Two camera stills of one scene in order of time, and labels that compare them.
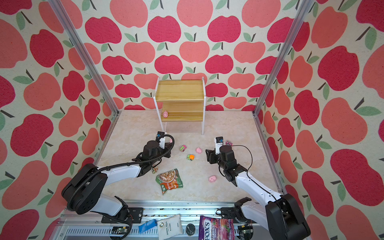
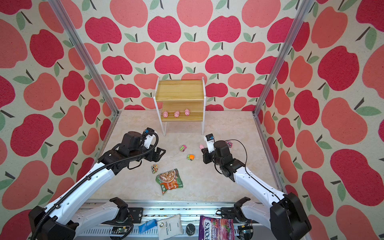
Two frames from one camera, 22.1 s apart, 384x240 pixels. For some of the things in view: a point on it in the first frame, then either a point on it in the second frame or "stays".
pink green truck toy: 183,148 stays
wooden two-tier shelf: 180,100 stays
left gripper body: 160,153 to 143,152
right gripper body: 214,159 stays
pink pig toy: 198,150 to 187,112
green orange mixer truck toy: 190,157 stays
